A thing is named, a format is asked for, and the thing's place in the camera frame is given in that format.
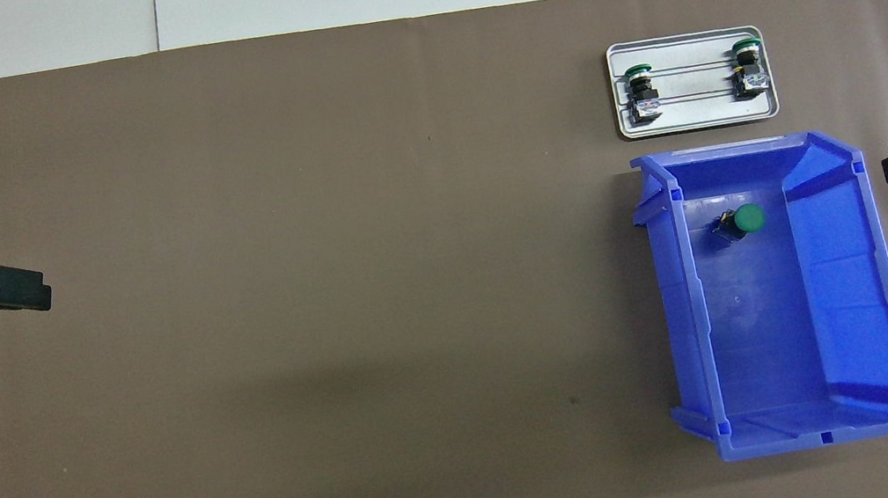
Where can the green push button switch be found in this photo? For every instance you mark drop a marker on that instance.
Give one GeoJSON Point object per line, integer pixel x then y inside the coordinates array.
{"type": "Point", "coordinates": [640, 89]}
{"type": "Point", "coordinates": [748, 67]}
{"type": "Point", "coordinates": [749, 217]}

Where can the grey metal tray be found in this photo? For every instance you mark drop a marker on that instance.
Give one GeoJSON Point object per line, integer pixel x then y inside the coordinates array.
{"type": "Point", "coordinates": [700, 119]}

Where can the blue plastic storage bin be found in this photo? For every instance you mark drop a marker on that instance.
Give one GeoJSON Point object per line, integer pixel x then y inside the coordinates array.
{"type": "Point", "coordinates": [779, 338]}

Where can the brown paper table mat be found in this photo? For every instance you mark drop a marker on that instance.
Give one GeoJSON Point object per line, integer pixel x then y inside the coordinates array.
{"type": "Point", "coordinates": [335, 346]}

